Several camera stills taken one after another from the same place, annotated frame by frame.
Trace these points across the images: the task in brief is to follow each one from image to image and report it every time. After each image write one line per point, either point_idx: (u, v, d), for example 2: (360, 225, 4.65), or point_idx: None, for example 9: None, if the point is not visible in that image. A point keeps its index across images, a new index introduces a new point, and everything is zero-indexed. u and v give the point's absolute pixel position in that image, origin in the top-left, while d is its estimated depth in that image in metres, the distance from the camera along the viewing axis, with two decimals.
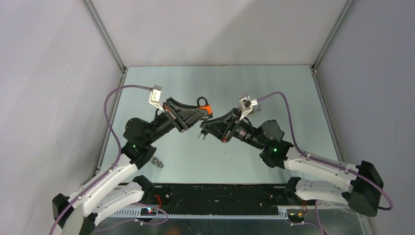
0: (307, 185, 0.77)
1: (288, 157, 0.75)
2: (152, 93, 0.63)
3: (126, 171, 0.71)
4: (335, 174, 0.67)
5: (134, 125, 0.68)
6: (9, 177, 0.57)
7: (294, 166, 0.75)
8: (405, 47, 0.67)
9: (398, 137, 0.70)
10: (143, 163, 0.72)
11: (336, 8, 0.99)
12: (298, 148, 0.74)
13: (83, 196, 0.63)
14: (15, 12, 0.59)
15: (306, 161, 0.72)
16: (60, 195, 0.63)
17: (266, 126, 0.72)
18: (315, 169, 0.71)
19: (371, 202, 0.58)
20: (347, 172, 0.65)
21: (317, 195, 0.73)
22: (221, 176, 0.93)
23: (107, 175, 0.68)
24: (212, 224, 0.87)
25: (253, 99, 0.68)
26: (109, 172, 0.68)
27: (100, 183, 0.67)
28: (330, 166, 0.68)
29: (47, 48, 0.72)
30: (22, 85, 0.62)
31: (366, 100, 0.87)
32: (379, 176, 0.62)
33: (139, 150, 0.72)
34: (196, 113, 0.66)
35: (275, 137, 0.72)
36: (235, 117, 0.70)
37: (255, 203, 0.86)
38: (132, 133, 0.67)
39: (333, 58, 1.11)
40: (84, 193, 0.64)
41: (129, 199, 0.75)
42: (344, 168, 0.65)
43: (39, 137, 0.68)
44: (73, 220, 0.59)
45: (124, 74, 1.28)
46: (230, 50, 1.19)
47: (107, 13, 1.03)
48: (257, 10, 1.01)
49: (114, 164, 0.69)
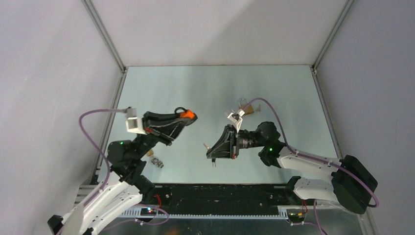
0: (304, 183, 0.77)
1: (280, 154, 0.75)
2: (129, 120, 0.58)
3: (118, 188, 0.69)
4: (319, 167, 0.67)
5: (114, 148, 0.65)
6: (8, 176, 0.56)
7: (287, 164, 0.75)
8: (406, 45, 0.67)
9: (398, 137, 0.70)
10: (134, 178, 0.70)
11: (336, 8, 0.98)
12: (288, 145, 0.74)
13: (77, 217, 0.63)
14: (15, 12, 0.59)
15: (295, 157, 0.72)
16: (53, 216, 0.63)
17: (263, 127, 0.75)
18: (305, 165, 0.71)
19: (354, 196, 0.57)
20: (329, 165, 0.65)
21: (311, 192, 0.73)
22: (221, 176, 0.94)
23: (99, 194, 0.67)
24: (212, 224, 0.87)
25: (239, 110, 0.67)
26: (101, 191, 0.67)
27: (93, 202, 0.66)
28: (316, 161, 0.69)
29: (48, 47, 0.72)
30: (22, 85, 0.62)
31: (366, 100, 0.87)
32: (368, 171, 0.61)
33: (128, 166, 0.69)
34: (179, 123, 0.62)
35: (271, 137, 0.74)
36: (232, 133, 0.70)
37: (255, 203, 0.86)
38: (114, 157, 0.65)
39: (332, 58, 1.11)
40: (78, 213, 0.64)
41: (127, 204, 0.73)
42: (327, 161, 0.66)
43: (39, 136, 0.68)
44: None
45: (124, 74, 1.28)
46: (230, 50, 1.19)
47: (107, 13, 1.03)
48: (257, 10, 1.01)
49: (104, 183, 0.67)
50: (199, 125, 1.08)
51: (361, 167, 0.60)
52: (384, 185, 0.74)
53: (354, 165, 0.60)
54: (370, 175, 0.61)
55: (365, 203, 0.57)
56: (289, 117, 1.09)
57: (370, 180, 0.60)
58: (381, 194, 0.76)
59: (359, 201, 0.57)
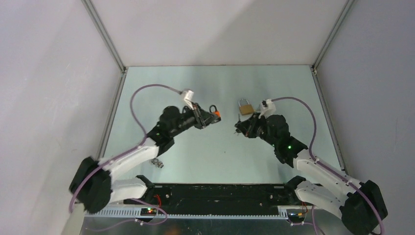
0: (309, 188, 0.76)
1: (298, 155, 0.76)
2: (187, 93, 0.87)
3: (149, 152, 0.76)
4: (336, 182, 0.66)
5: (171, 112, 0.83)
6: (8, 176, 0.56)
7: (302, 167, 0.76)
8: (406, 45, 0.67)
9: (398, 137, 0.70)
10: (162, 150, 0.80)
11: (336, 8, 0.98)
12: (310, 151, 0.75)
13: (113, 163, 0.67)
14: (15, 13, 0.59)
15: (313, 164, 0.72)
16: (90, 157, 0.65)
17: (272, 118, 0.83)
18: (321, 175, 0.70)
19: (361, 220, 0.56)
20: (348, 184, 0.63)
21: (313, 199, 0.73)
22: (221, 176, 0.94)
23: (135, 150, 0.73)
24: (212, 224, 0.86)
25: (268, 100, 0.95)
26: (137, 149, 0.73)
27: (128, 156, 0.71)
28: (334, 176, 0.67)
29: (47, 47, 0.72)
30: (22, 85, 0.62)
31: (366, 100, 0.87)
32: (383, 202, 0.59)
33: (162, 137, 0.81)
34: (212, 115, 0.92)
35: (276, 126, 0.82)
36: (255, 115, 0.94)
37: (255, 203, 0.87)
38: (166, 117, 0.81)
39: (333, 58, 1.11)
40: (115, 159, 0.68)
41: (136, 190, 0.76)
42: (347, 179, 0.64)
43: (38, 136, 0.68)
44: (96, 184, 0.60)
45: (124, 74, 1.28)
46: (230, 50, 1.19)
47: (106, 12, 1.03)
48: (257, 10, 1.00)
49: (143, 143, 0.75)
50: None
51: (379, 196, 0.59)
52: (384, 186, 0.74)
53: (373, 192, 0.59)
54: (385, 206, 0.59)
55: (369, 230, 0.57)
56: (289, 117, 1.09)
57: (383, 212, 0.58)
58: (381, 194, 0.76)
59: (365, 228, 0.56)
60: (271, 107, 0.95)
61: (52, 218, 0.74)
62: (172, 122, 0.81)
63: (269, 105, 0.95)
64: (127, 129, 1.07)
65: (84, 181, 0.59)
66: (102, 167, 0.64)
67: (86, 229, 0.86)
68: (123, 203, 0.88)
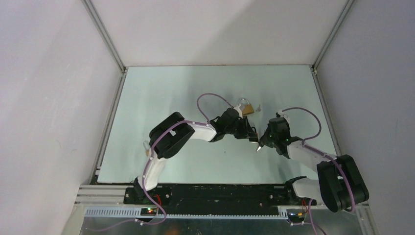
0: (304, 180, 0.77)
1: (292, 143, 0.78)
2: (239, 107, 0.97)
3: (208, 132, 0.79)
4: (314, 156, 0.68)
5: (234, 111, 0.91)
6: (7, 176, 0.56)
7: (292, 151, 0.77)
8: (407, 46, 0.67)
9: (398, 138, 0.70)
10: (215, 139, 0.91)
11: (336, 9, 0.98)
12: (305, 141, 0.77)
13: (194, 125, 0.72)
14: (15, 13, 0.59)
15: (300, 147, 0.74)
16: (177, 113, 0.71)
17: (274, 119, 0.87)
18: (306, 155, 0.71)
19: (331, 187, 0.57)
20: (324, 156, 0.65)
21: (307, 188, 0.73)
22: (220, 176, 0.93)
23: (205, 125, 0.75)
24: (212, 224, 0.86)
25: (281, 112, 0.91)
26: (206, 125, 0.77)
27: (201, 127, 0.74)
28: (315, 152, 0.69)
29: (48, 48, 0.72)
30: (22, 85, 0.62)
31: (365, 100, 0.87)
32: (361, 177, 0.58)
33: (219, 129, 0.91)
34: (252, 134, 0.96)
35: (276, 123, 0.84)
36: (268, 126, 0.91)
37: (255, 203, 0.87)
38: (231, 115, 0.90)
39: (332, 58, 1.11)
40: (195, 124, 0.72)
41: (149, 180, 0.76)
42: (323, 152, 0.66)
43: (39, 135, 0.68)
44: (176, 138, 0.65)
45: (124, 74, 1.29)
46: (230, 50, 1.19)
47: (107, 13, 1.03)
48: (257, 10, 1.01)
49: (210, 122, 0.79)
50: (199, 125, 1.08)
51: (355, 170, 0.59)
52: (385, 185, 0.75)
53: (347, 163, 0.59)
54: (363, 182, 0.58)
55: (342, 202, 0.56)
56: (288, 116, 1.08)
57: (359, 187, 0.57)
58: (381, 194, 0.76)
59: (336, 198, 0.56)
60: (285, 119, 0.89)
61: (51, 219, 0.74)
62: (232, 120, 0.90)
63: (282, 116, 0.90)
64: (127, 129, 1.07)
65: (172, 127, 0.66)
66: (187, 123, 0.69)
67: (86, 229, 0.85)
68: (123, 203, 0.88)
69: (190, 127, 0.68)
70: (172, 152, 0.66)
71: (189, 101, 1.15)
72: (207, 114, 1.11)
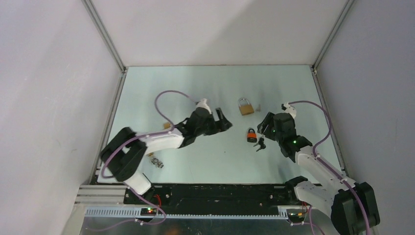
0: (308, 187, 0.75)
1: (301, 150, 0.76)
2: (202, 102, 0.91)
3: (175, 140, 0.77)
4: (331, 178, 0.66)
5: (200, 111, 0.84)
6: (7, 176, 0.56)
7: (302, 161, 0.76)
8: (406, 46, 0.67)
9: (398, 138, 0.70)
10: (184, 144, 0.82)
11: (336, 8, 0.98)
12: (313, 147, 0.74)
13: (148, 137, 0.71)
14: (14, 13, 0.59)
15: (313, 159, 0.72)
16: (126, 129, 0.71)
17: (278, 114, 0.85)
18: (318, 170, 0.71)
19: (348, 217, 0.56)
20: (342, 182, 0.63)
21: (311, 197, 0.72)
22: (221, 176, 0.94)
23: (165, 134, 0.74)
24: (212, 224, 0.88)
25: (287, 105, 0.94)
26: (169, 133, 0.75)
27: (160, 136, 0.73)
28: (331, 172, 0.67)
29: (47, 48, 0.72)
30: (22, 85, 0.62)
31: (365, 100, 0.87)
32: (376, 206, 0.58)
33: (188, 132, 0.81)
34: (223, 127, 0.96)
35: (281, 119, 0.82)
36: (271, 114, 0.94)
37: (255, 203, 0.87)
38: (200, 117, 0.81)
39: (332, 58, 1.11)
40: (150, 135, 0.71)
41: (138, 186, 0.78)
42: (341, 177, 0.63)
43: (39, 135, 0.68)
44: (126, 158, 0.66)
45: (124, 74, 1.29)
46: (230, 50, 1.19)
47: (107, 13, 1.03)
48: (256, 10, 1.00)
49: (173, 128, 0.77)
50: None
51: (371, 199, 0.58)
52: (384, 186, 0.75)
53: (365, 193, 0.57)
54: (377, 210, 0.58)
55: (355, 230, 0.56)
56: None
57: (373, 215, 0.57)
58: (380, 195, 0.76)
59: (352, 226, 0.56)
60: (290, 111, 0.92)
61: (51, 219, 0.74)
62: (201, 121, 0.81)
63: (288, 109, 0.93)
64: None
65: (123, 145, 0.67)
66: (139, 138, 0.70)
67: (86, 229, 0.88)
68: (123, 203, 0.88)
69: (142, 142, 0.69)
70: (125, 171, 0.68)
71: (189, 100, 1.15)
72: None
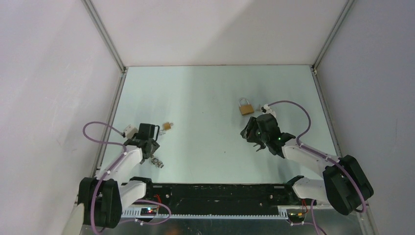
0: (304, 181, 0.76)
1: (287, 143, 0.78)
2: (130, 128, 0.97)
3: (136, 154, 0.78)
4: (316, 160, 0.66)
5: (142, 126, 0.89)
6: (7, 176, 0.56)
7: (290, 154, 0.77)
8: (406, 45, 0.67)
9: (398, 138, 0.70)
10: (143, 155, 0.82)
11: (336, 8, 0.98)
12: (297, 138, 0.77)
13: (111, 171, 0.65)
14: (15, 13, 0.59)
15: (298, 148, 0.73)
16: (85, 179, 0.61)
17: (260, 116, 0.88)
18: (304, 157, 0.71)
19: (341, 193, 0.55)
20: (326, 160, 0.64)
21: (309, 191, 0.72)
22: (221, 176, 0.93)
23: (124, 156, 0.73)
24: (212, 224, 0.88)
25: (267, 107, 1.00)
26: (125, 153, 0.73)
27: (121, 161, 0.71)
28: (316, 155, 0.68)
29: (47, 47, 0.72)
30: (22, 85, 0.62)
31: (366, 100, 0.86)
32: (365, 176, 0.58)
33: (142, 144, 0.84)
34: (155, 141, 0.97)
35: (263, 119, 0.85)
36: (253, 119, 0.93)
37: (255, 203, 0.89)
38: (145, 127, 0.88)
39: (332, 58, 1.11)
40: (111, 169, 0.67)
41: (138, 190, 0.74)
42: (326, 155, 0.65)
43: (39, 135, 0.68)
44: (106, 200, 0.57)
45: (124, 74, 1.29)
46: (230, 50, 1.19)
47: (107, 13, 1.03)
48: (256, 10, 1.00)
49: (126, 148, 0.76)
50: (198, 125, 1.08)
51: (358, 170, 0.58)
52: (384, 185, 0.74)
53: (351, 165, 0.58)
54: (368, 181, 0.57)
55: (353, 205, 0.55)
56: (284, 116, 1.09)
57: (364, 186, 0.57)
58: (381, 195, 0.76)
59: (347, 200, 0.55)
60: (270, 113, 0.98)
61: (51, 219, 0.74)
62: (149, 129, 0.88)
63: (268, 111, 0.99)
64: None
65: (94, 195, 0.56)
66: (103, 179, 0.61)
67: (86, 229, 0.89)
68: None
69: (109, 180, 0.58)
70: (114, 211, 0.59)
71: (189, 100, 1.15)
72: (207, 114, 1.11)
